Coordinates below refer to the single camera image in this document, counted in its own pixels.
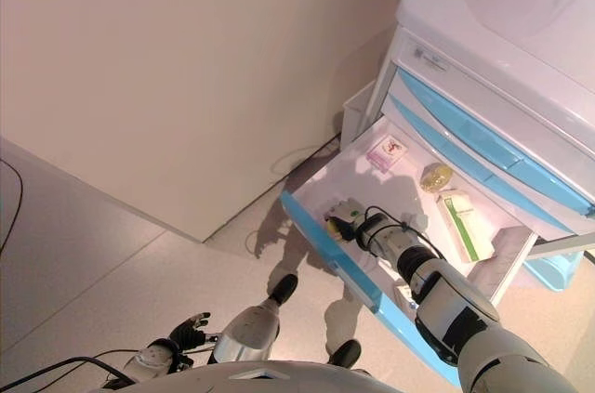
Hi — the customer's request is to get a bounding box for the robot left hand black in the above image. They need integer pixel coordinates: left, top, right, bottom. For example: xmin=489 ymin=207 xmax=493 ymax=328
xmin=167 ymin=311 xmax=211 ymax=353

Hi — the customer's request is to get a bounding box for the robot right hand black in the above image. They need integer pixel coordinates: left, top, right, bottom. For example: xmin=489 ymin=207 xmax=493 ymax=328
xmin=324 ymin=196 xmax=369 ymax=243

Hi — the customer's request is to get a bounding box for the yellow round medicine container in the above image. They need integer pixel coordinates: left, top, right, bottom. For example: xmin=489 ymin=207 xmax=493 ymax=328
xmin=324 ymin=216 xmax=344 ymax=240

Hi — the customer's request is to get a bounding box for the blue front cart drawer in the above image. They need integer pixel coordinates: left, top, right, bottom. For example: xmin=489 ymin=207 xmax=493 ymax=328
xmin=394 ymin=65 xmax=595 ymax=220
xmin=278 ymin=116 xmax=540 ymax=387
xmin=380 ymin=90 xmax=577 ymax=234

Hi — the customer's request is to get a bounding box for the white pink medicine box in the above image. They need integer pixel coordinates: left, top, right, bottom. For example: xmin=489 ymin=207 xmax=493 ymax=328
xmin=364 ymin=135 xmax=410 ymax=174

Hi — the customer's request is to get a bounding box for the white green medicine box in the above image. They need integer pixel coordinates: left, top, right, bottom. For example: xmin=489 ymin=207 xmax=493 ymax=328
xmin=435 ymin=192 xmax=496 ymax=265

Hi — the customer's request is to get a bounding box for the robot torso grey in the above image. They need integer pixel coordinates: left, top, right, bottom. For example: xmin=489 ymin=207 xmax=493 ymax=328
xmin=111 ymin=360 xmax=387 ymax=393

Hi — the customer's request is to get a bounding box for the robot left leg silver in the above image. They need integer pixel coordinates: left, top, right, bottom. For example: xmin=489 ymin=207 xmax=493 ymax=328
xmin=206 ymin=295 xmax=283 ymax=364

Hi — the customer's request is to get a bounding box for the black baseboard strip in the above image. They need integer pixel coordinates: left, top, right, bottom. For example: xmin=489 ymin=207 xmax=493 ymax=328
xmin=297 ymin=131 xmax=344 ymax=167

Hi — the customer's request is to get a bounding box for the yellowish wrapped roll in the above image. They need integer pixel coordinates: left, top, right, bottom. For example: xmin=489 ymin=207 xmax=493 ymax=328
xmin=419 ymin=161 xmax=455 ymax=192

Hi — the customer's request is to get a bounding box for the white side storage bin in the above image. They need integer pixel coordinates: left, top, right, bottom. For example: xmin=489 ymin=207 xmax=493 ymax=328
xmin=342 ymin=79 xmax=378 ymax=149

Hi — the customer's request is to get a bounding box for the robot left foot black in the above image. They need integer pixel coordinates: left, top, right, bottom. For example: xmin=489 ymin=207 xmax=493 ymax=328
xmin=267 ymin=272 xmax=299 ymax=306

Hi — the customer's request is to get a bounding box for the robot foot black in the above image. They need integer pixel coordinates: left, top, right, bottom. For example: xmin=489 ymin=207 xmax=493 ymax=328
xmin=327 ymin=339 xmax=363 ymax=366
xmin=267 ymin=272 xmax=299 ymax=306

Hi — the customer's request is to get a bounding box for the robot right foot black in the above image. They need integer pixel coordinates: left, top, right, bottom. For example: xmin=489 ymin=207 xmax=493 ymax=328
xmin=327 ymin=339 xmax=363 ymax=366

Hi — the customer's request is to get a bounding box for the light blue waste bin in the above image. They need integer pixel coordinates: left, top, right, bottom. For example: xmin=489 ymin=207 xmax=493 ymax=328
xmin=523 ymin=246 xmax=583 ymax=293

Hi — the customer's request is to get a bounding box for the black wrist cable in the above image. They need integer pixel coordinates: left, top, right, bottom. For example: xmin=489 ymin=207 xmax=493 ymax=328
xmin=364 ymin=204 xmax=443 ymax=259

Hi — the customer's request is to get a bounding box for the white power cable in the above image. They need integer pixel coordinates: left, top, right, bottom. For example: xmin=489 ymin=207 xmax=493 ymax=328
xmin=245 ymin=139 xmax=340 ymax=258

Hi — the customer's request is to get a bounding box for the thick black cable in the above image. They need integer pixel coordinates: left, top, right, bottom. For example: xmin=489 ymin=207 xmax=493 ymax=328
xmin=0 ymin=355 xmax=136 ymax=389

